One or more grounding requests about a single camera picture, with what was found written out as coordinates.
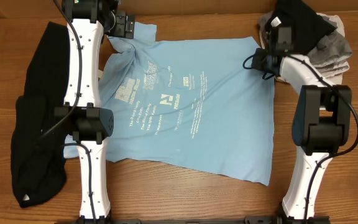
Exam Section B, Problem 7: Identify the black t-shirt on left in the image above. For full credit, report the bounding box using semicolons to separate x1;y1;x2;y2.
11;22;70;208

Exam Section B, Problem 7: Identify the beige folded garment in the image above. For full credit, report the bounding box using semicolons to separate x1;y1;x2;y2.
259;12;351;85

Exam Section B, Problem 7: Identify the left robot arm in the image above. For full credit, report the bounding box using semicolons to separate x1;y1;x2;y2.
54;0;134;223

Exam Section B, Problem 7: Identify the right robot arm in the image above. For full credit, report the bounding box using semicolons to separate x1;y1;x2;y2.
245;26;353;223

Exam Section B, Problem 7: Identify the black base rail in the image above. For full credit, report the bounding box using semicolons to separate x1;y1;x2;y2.
58;215;331;224

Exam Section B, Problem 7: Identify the light blue printed t-shirt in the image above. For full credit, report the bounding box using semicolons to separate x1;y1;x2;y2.
63;21;275;187

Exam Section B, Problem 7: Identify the grey folded garment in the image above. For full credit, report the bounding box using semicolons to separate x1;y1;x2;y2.
257;11;353;75

